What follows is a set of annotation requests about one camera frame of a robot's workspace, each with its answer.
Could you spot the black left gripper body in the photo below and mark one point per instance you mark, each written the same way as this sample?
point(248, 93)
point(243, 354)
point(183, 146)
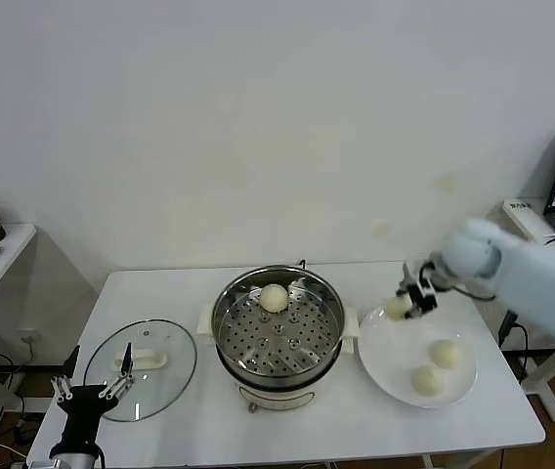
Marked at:
point(82, 410)

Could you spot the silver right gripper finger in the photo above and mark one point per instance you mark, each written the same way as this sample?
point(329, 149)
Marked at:
point(413, 312)
point(402, 290)

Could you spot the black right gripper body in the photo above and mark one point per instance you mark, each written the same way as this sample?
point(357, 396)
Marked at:
point(424, 288)

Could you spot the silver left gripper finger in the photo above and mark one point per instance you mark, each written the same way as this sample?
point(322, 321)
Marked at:
point(118, 383)
point(62, 388)

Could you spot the white steamed baozi bun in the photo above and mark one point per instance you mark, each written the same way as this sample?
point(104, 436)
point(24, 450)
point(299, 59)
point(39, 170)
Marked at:
point(426, 380)
point(446, 354)
point(396, 308)
point(273, 298)

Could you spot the large white round plate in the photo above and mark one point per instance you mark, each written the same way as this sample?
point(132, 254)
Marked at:
point(395, 361)

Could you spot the white desk with grey laptop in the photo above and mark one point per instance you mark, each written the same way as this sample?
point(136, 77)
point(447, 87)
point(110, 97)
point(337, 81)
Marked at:
point(526, 225)

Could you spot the white side table with cup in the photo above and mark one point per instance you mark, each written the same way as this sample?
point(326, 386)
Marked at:
point(9, 273)

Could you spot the small printed white label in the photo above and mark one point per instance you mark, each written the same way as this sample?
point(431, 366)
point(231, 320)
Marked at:
point(521, 205)

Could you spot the stainless steel pot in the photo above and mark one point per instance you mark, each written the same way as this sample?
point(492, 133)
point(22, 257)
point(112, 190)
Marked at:
point(258, 342)

